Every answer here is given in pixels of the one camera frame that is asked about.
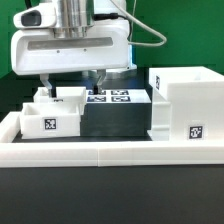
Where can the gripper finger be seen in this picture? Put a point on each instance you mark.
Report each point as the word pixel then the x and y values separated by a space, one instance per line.
pixel 97 88
pixel 44 78

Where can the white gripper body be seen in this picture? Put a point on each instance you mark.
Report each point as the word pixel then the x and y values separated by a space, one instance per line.
pixel 60 36

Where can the white front drawer tray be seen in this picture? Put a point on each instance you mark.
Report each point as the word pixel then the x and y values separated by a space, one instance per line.
pixel 49 120

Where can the white drawer tray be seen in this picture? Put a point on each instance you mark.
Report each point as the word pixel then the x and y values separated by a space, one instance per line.
pixel 49 120
pixel 76 95

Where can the white drawer cabinet box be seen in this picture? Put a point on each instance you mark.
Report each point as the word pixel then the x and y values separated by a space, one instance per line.
pixel 187 104

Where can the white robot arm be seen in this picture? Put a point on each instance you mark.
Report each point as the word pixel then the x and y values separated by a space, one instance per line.
pixel 63 36

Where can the white rear drawer tray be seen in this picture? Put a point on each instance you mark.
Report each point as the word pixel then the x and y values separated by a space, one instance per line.
pixel 76 95

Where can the marker tag sheet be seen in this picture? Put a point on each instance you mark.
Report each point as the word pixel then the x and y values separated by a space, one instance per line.
pixel 118 96

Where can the black pole stand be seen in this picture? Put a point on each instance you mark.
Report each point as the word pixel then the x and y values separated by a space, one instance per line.
pixel 28 4

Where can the white U-shaped border frame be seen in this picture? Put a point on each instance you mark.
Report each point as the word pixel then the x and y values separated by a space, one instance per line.
pixel 102 154

